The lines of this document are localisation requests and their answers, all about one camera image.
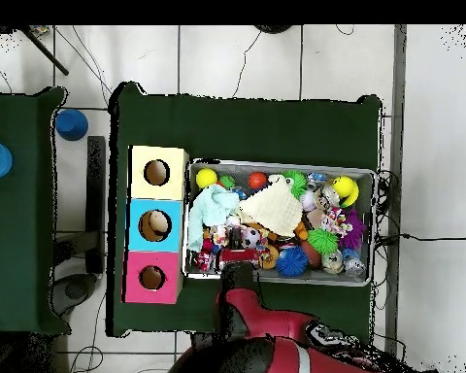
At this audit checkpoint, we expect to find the silver crushed soda can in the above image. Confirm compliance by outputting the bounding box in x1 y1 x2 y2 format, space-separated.
320 250 345 275

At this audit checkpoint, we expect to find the wooden box with three holes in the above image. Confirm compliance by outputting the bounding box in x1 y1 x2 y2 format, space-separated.
121 145 190 305

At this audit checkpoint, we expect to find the mint green cloth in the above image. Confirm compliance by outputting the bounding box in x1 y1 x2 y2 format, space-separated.
185 184 242 254

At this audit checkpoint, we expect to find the blue spiky ball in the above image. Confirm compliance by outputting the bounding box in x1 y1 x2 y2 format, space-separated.
275 245 310 278

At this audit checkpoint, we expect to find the cream waffle cloth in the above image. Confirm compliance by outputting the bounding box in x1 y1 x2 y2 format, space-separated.
238 180 304 239

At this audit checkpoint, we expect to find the red orange ball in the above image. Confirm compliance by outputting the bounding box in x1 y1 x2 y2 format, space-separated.
248 171 268 190

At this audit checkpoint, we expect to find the plain yellow ball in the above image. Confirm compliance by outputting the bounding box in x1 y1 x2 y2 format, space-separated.
194 167 218 190

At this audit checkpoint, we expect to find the green furry toy with eyes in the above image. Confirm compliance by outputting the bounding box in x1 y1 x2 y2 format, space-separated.
281 169 309 201

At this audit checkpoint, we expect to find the purple spiky monster toy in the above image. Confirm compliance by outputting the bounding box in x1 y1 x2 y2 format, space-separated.
339 209 368 250

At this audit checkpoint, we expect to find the yellow smiley ball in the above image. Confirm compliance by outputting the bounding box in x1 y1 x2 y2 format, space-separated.
331 175 360 208

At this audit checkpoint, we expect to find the black upright panel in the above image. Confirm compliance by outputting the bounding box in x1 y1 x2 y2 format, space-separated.
84 135 107 275

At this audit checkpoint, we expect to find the dark stand base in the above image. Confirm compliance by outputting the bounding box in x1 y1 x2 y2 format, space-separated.
50 271 101 317

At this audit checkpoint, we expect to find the blue plastic cup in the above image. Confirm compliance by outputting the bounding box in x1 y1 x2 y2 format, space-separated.
54 108 89 142

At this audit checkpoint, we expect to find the dark green side table cloth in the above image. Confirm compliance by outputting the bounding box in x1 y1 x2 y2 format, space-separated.
0 86 71 335

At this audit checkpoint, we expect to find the black round base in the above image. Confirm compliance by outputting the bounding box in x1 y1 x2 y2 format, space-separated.
253 25 292 35

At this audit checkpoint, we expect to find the black tripod leg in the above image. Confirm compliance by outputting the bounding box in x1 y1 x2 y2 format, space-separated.
20 26 70 76

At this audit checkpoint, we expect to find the silver wire mesh bin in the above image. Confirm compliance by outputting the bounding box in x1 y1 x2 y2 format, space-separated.
182 156 378 288

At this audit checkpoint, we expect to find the black power cable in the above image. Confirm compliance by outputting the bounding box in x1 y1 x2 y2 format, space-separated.
374 231 466 245

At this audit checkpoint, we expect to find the thin black floor cable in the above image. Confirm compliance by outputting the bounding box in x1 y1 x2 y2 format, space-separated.
231 30 263 98

